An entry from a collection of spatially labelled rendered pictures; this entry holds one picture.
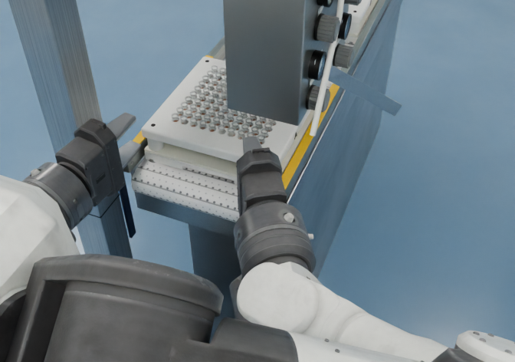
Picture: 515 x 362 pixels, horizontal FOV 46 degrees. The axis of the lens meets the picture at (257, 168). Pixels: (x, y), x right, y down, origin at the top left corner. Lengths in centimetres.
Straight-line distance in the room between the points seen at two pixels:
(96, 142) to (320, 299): 38
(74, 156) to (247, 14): 29
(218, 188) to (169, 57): 191
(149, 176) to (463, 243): 130
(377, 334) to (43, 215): 31
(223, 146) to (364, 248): 111
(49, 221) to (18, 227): 2
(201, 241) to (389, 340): 80
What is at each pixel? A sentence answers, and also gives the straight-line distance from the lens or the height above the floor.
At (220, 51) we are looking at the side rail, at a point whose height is 84.
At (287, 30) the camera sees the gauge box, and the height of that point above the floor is 116.
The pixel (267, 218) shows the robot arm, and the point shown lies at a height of 101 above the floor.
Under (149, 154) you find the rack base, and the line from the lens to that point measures 107.
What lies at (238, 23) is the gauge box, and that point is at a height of 116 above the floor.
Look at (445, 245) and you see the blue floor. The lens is 209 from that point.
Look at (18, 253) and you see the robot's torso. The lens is 42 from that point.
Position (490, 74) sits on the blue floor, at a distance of 293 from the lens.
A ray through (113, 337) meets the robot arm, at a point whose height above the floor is 125.
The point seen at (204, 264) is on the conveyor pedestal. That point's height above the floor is 46.
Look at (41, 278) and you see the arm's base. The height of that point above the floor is 123.
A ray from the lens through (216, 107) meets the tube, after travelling 105.
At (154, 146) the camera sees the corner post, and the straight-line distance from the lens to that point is 106.
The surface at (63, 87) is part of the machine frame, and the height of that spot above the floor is 104.
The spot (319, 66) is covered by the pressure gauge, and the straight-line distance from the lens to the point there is 78.
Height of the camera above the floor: 153
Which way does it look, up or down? 43 degrees down
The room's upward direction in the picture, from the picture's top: straight up
